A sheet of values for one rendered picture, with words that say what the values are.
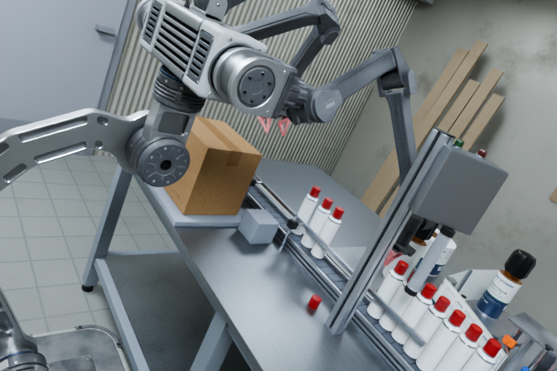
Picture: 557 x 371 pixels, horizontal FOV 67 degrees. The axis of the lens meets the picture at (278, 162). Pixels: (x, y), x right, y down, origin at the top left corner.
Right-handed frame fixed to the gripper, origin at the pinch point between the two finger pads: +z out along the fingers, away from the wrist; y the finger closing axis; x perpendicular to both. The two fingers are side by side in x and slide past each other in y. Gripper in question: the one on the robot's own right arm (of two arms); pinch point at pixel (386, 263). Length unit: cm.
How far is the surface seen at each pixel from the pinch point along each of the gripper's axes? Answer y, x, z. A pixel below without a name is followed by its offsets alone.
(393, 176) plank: 160, -249, 44
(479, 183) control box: -17.5, 15.4, -41.2
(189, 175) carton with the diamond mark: 56, 47, 4
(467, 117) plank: 133, -269, -39
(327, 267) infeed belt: 14.8, 6.6, 13.7
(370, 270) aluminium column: -7.9, 23.0, -6.2
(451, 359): -33.9, 9.8, 3.4
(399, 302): -13.9, 8.5, 2.5
